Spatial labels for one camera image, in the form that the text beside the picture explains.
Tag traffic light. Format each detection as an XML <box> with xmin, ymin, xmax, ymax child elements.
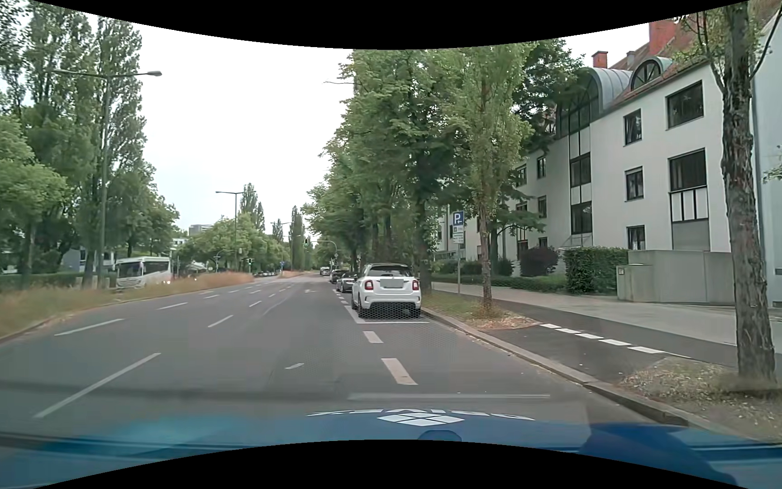
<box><xmin>304</xmin><ymin>236</ymin><xmax>339</xmax><ymax>269</ymax></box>

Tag row of trees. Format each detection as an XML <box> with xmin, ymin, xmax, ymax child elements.
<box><xmin>301</xmin><ymin>39</ymin><xmax>585</xmax><ymax>294</ymax></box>

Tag dry grass median strip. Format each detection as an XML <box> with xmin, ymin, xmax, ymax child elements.
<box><xmin>0</xmin><ymin>272</ymin><xmax>256</xmax><ymax>351</ymax></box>

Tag dark red bush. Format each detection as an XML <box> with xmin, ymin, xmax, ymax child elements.
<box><xmin>519</xmin><ymin>246</ymin><xmax>560</xmax><ymax>278</ymax></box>

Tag blue parking sign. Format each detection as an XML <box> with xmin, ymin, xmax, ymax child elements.
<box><xmin>451</xmin><ymin>210</ymin><xmax>466</xmax><ymax>296</ymax></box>

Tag car's own bonnet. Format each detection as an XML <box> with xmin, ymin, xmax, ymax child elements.
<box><xmin>0</xmin><ymin>407</ymin><xmax>782</xmax><ymax>489</ymax></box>

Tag grey pavement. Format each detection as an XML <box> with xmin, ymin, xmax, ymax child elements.
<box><xmin>432</xmin><ymin>281</ymin><xmax>782</xmax><ymax>364</ymax></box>

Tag grey concrete wall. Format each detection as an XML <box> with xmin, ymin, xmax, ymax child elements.
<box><xmin>616</xmin><ymin>249</ymin><xmax>735</xmax><ymax>305</ymax></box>

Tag row of parked cars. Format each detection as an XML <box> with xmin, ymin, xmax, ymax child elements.
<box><xmin>319</xmin><ymin>265</ymin><xmax>359</xmax><ymax>294</ymax></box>

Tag thick tree trunk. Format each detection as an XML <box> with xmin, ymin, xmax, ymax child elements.
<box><xmin>676</xmin><ymin>0</ymin><xmax>782</xmax><ymax>384</ymax></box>

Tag green hedge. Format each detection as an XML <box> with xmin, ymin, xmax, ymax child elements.
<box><xmin>563</xmin><ymin>246</ymin><xmax>629</xmax><ymax>295</ymax></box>
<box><xmin>432</xmin><ymin>272</ymin><xmax>568</xmax><ymax>294</ymax></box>

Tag dark cycle path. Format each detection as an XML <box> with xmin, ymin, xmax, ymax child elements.
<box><xmin>486</xmin><ymin>299</ymin><xmax>782</xmax><ymax>388</ymax></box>

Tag tall grey lamp post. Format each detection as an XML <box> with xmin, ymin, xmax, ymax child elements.
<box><xmin>50</xmin><ymin>68</ymin><xmax>163</xmax><ymax>289</ymax></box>

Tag grass verge with kerb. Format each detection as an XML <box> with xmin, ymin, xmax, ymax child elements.
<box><xmin>422</xmin><ymin>291</ymin><xmax>782</xmax><ymax>446</ymax></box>

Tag grey asphalt road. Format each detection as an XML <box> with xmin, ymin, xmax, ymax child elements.
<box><xmin>0</xmin><ymin>273</ymin><xmax>697</xmax><ymax>449</ymax></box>

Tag road markings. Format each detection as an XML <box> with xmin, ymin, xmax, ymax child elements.
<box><xmin>33</xmin><ymin>280</ymin><xmax>551</xmax><ymax>427</ymax></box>

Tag slender young tree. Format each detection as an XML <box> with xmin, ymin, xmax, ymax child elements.
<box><xmin>442</xmin><ymin>44</ymin><xmax>534</xmax><ymax>315</ymax></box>

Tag group of tall trees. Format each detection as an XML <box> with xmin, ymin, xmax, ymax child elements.
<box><xmin>0</xmin><ymin>0</ymin><xmax>181</xmax><ymax>313</ymax></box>

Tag white apartment building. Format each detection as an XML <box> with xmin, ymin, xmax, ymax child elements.
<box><xmin>435</xmin><ymin>19</ymin><xmax>734</xmax><ymax>286</ymax></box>

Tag white parked car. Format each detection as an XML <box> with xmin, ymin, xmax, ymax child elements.
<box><xmin>351</xmin><ymin>263</ymin><xmax>423</xmax><ymax>319</ymax></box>

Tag white bus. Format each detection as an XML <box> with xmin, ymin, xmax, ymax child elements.
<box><xmin>114</xmin><ymin>256</ymin><xmax>173</xmax><ymax>289</ymax></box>

